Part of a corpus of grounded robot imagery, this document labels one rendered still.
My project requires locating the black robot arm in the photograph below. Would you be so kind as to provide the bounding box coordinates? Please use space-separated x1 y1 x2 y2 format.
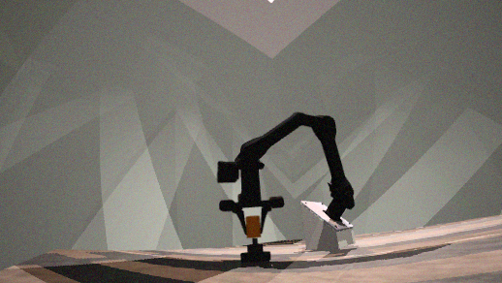
217 112 355 222

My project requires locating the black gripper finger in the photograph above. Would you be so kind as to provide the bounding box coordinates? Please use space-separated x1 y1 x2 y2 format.
233 209 246 235
261 207 271 233

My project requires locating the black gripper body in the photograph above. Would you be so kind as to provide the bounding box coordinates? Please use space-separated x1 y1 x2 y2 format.
219 180 284 212

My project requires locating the orange knob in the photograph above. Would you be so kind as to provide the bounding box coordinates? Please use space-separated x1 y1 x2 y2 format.
245 215 261 237

